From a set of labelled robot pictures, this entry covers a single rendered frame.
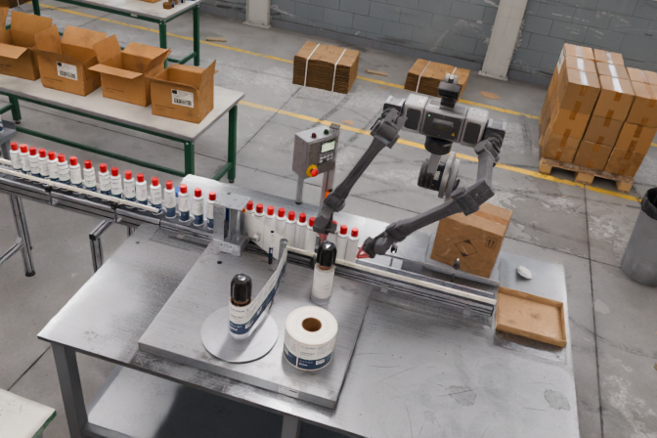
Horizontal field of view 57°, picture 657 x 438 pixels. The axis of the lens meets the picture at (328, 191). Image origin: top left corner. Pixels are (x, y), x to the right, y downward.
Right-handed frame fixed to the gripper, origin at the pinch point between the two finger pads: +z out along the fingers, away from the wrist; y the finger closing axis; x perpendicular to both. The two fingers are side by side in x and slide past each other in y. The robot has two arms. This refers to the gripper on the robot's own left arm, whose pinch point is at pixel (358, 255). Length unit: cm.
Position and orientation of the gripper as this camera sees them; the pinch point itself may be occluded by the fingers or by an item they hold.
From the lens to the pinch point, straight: 285.8
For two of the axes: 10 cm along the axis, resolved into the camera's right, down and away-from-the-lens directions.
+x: 7.0, 6.8, 2.0
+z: -6.7, 5.3, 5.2
